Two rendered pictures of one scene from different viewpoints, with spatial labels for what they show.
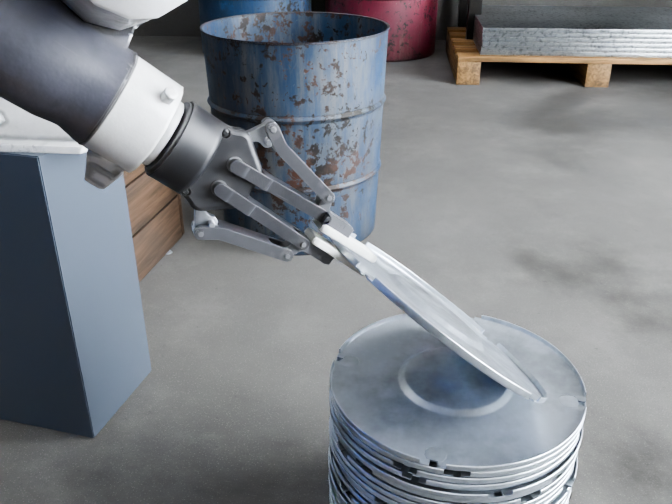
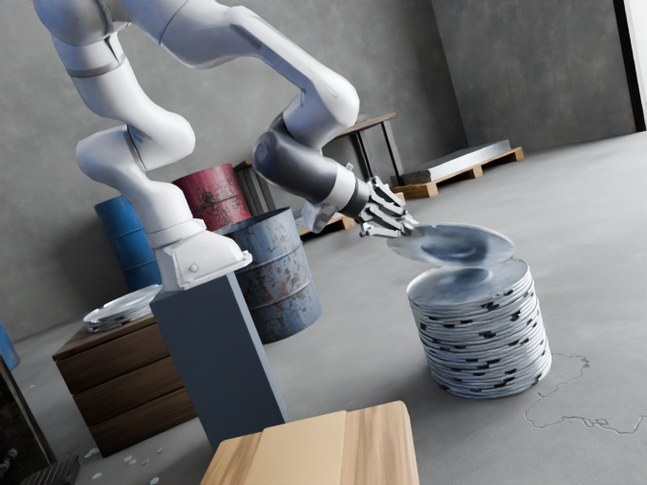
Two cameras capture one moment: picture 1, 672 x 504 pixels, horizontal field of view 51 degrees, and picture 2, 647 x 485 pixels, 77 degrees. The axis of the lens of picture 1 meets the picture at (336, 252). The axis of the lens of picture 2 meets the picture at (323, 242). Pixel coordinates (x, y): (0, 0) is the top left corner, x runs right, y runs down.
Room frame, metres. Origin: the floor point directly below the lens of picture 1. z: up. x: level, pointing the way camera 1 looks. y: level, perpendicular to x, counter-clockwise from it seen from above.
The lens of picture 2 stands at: (-0.09, 0.51, 0.62)
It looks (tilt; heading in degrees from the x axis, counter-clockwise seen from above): 11 degrees down; 337
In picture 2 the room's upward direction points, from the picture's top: 19 degrees counter-clockwise
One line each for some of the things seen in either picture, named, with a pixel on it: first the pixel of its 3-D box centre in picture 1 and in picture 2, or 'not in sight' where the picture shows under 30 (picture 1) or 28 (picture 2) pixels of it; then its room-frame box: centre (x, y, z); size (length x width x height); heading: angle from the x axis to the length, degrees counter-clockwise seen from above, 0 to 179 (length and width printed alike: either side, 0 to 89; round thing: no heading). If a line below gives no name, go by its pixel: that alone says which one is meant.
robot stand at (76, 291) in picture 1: (52, 274); (225, 361); (0.94, 0.43, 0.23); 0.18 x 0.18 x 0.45; 75
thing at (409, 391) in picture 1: (455, 378); (464, 278); (0.66, -0.14, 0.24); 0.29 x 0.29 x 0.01
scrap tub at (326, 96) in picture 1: (297, 129); (264, 274); (1.63, 0.09, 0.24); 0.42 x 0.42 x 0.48
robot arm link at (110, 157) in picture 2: not in sight; (133, 181); (0.95, 0.47, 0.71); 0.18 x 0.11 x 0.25; 80
